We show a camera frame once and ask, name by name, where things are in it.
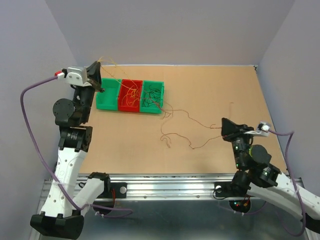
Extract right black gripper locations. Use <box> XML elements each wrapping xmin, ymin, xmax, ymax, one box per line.
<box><xmin>219</xmin><ymin>116</ymin><xmax>254</xmax><ymax>169</ymax></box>

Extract orange red wires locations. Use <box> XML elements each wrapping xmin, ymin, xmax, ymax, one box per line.
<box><xmin>121</xmin><ymin>84</ymin><xmax>142</xmax><ymax>108</ymax></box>

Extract yellow red wire bundle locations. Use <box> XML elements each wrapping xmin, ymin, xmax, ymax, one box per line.
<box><xmin>98</xmin><ymin>56</ymin><xmax>235</xmax><ymax>150</ymax></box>

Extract dark brown wire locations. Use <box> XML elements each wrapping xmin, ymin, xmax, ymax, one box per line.
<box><xmin>141</xmin><ymin>84</ymin><xmax>163</xmax><ymax>109</ymax></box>

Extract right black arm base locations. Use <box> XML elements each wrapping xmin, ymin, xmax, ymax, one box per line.
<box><xmin>212</xmin><ymin>170</ymin><xmax>257</xmax><ymax>200</ymax></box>

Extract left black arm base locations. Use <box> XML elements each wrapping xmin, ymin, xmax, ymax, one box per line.
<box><xmin>79</xmin><ymin>182</ymin><xmax>128</xmax><ymax>201</ymax></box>

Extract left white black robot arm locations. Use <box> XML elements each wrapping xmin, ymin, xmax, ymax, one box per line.
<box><xmin>30</xmin><ymin>61</ymin><xmax>111</xmax><ymax>240</ymax></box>

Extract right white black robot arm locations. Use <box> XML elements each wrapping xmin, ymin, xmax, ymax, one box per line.
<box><xmin>219</xmin><ymin>117</ymin><xmax>320</xmax><ymax>233</ymax></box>

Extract near green plastic bin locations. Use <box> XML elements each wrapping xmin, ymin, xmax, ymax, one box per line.
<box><xmin>96</xmin><ymin>78</ymin><xmax>122</xmax><ymax>111</ymax></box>

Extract green plastic bin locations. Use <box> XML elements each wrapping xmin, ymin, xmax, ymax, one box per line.
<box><xmin>140</xmin><ymin>80</ymin><xmax>165</xmax><ymax>114</ymax></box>
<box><xmin>96</xmin><ymin>78</ymin><xmax>122</xmax><ymax>111</ymax></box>

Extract red plastic bin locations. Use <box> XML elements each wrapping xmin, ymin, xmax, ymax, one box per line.
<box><xmin>118</xmin><ymin>79</ymin><xmax>143</xmax><ymax>113</ymax></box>

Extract far green plastic bin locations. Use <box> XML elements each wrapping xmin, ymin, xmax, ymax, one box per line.
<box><xmin>140</xmin><ymin>80</ymin><xmax>165</xmax><ymax>114</ymax></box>

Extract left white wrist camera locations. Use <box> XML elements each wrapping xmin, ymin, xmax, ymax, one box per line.
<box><xmin>54</xmin><ymin>66</ymin><xmax>91</xmax><ymax>87</ymax></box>

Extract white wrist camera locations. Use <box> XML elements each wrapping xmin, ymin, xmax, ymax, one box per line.
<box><xmin>245</xmin><ymin>121</ymin><xmax>271</xmax><ymax>137</ymax></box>
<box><xmin>54</xmin><ymin>66</ymin><xmax>91</xmax><ymax>87</ymax></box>

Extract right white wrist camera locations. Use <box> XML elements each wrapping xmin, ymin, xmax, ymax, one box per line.
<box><xmin>245</xmin><ymin>121</ymin><xmax>271</xmax><ymax>137</ymax></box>

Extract aluminium frame rail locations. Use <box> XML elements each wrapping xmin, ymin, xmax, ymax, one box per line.
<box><xmin>28</xmin><ymin>65</ymin><xmax>311</xmax><ymax>240</ymax></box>

